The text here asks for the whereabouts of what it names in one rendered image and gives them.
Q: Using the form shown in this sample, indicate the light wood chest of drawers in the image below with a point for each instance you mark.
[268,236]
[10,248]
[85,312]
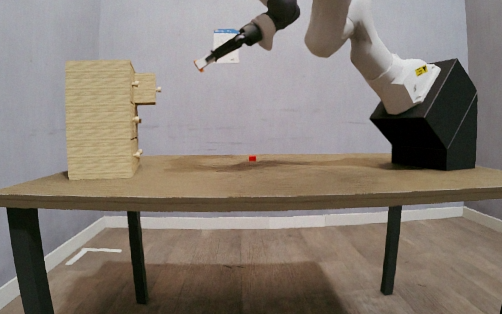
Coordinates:
[97,106]

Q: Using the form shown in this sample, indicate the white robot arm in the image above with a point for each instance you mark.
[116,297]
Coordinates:
[395,81]

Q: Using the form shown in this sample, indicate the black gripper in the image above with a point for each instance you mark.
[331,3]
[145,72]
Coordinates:
[249,34]

